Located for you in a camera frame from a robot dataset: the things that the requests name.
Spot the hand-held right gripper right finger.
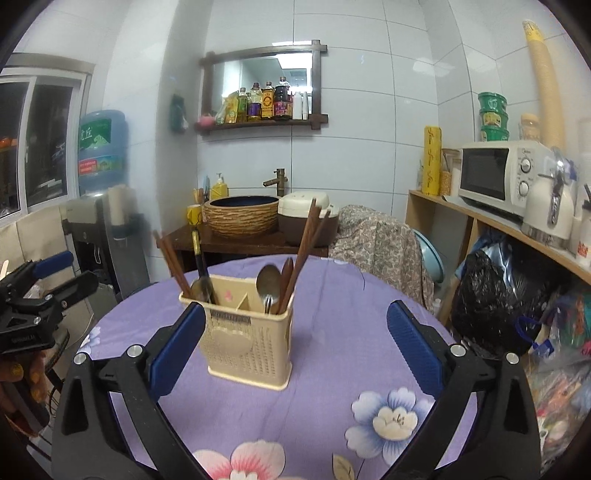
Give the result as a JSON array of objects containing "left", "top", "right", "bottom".
[{"left": 383, "top": 300, "right": 542, "bottom": 480}]

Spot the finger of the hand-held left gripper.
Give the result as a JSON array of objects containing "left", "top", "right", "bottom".
[
  {"left": 0, "top": 251, "right": 75, "bottom": 296},
  {"left": 27, "top": 272, "right": 99, "bottom": 306}
]

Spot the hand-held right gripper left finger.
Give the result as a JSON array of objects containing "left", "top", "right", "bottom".
[{"left": 52, "top": 302, "right": 206, "bottom": 480}]

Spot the cream perforated utensil holder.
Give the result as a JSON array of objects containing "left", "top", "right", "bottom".
[{"left": 178, "top": 272, "right": 295, "bottom": 392}]

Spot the black chopstick with gold band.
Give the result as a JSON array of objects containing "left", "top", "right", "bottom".
[{"left": 191, "top": 230, "right": 219, "bottom": 305}]

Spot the reddish brown wooden chopstick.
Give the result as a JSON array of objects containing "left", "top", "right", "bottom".
[
  {"left": 158, "top": 230, "right": 195, "bottom": 300},
  {"left": 153, "top": 232, "right": 192, "bottom": 301}
]

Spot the shiny steel spoon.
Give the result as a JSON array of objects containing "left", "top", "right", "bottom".
[{"left": 256, "top": 263, "right": 283, "bottom": 315}]

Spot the dark wooden spoon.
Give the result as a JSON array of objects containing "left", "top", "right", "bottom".
[{"left": 270, "top": 257, "right": 295, "bottom": 315}]

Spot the dark brown wooden chopstick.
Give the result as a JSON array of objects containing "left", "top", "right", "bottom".
[
  {"left": 277, "top": 198, "right": 318, "bottom": 315},
  {"left": 283, "top": 209, "right": 332, "bottom": 315}
]

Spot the grey water dispenser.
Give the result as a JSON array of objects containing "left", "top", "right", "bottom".
[{"left": 59, "top": 186, "right": 154, "bottom": 302}]

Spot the white cup dispenser tube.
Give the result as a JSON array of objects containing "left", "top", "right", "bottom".
[{"left": 107, "top": 184, "right": 144, "bottom": 241}]

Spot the blue plastic basin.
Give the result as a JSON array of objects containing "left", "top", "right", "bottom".
[{"left": 413, "top": 229, "right": 445, "bottom": 284}]

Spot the purple floral tablecloth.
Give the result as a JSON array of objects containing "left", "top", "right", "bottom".
[{"left": 75, "top": 254, "right": 482, "bottom": 480}]

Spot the black plastic bag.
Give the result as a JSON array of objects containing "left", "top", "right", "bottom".
[{"left": 450, "top": 239, "right": 563, "bottom": 359}]

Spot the floral patterned cloth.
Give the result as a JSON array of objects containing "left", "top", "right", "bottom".
[{"left": 329, "top": 205, "right": 435, "bottom": 315}]

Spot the dark wooden vanity counter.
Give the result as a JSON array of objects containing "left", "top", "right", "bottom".
[{"left": 154, "top": 220, "right": 331, "bottom": 278}]

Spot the blue water jug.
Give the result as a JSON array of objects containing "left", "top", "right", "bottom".
[{"left": 77, "top": 109, "right": 129, "bottom": 197}]

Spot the sliding glass window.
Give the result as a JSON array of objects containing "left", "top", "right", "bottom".
[{"left": 0, "top": 52, "right": 96, "bottom": 228}]

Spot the light wooden shelf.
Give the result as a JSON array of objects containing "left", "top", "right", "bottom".
[{"left": 407, "top": 188, "right": 591, "bottom": 325}]

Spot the woven basket wash basin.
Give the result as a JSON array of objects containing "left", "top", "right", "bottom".
[{"left": 202, "top": 196, "right": 282, "bottom": 240}]

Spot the pile of colourful plastic bags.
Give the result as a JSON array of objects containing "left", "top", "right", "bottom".
[{"left": 525, "top": 285, "right": 591, "bottom": 463}]

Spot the white and brown rice cooker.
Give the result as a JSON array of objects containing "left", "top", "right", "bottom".
[{"left": 276, "top": 191, "right": 341, "bottom": 247}]

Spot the clear storage jar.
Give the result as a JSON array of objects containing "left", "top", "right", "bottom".
[{"left": 440, "top": 148, "right": 463, "bottom": 197}]

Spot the yellow patterned tube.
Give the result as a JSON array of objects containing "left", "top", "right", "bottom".
[{"left": 422, "top": 125, "right": 443, "bottom": 195}]

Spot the white microwave oven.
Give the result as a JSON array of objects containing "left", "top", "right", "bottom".
[{"left": 457, "top": 140, "right": 556, "bottom": 219}]

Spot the white electric kettle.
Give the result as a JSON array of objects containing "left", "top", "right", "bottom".
[{"left": 521, "top": 159, "right": 576, "bottom": 251}]

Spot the brass bamboo-shaped faucet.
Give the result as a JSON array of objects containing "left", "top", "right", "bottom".
[{"left": 263, "top": 168, "right": 290, "bottom": 199}]

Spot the white container with red label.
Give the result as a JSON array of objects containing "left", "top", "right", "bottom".
[{"left": 569, "top": 184, "right": 591, "bottom": 269}]

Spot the row of condiment bottles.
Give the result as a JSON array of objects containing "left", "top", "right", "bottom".
[{"left": 213, "top": 76, "right": 310, "bottom": 124}]

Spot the wooden framed mirror shelf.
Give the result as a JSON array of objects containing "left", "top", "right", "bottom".
[{"left": 199, "top": 39, "right": 330, "bottom": 133}]

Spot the green wall hanging pouch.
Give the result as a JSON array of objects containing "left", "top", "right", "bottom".
[{"left": 171, "top": 94, "right": 189, "bottom": 133}]

